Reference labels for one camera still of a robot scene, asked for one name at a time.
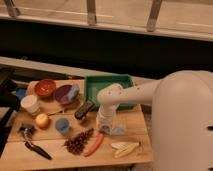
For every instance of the green plastic tray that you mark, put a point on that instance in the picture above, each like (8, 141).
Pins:
(93, 84)

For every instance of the bunch of dried grapes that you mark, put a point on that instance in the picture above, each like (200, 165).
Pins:
(77, 144)

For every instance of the light blue towel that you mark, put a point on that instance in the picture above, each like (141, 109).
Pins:
(118, 129)

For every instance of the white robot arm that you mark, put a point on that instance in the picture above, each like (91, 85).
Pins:
(182, 117)

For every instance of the black handled peeler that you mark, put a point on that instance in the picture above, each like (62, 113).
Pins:
(27, 130)

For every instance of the blue sponge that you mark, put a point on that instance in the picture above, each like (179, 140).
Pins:
(73, 92)

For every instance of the round wooden board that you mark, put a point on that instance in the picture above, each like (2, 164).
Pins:
(50, 105)

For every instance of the white paper cup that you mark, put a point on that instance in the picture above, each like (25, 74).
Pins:
(30, 104)

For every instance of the red bowl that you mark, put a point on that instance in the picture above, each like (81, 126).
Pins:
(45, 88)

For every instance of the small blue object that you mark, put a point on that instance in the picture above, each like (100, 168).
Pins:
(20, 92)

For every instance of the yellow apple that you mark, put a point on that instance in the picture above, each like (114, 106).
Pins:
(42, 121)

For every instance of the black stand at left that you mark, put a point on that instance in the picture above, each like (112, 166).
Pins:
(9, 101)

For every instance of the blue plastic cup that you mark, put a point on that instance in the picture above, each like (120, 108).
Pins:
(62, 125)

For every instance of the yellow banana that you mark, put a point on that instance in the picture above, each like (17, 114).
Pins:
(124, 148)

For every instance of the purple bowl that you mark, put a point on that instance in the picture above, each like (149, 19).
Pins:
(60, 94)

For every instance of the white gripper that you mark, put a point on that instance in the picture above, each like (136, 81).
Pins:
(105, 117)

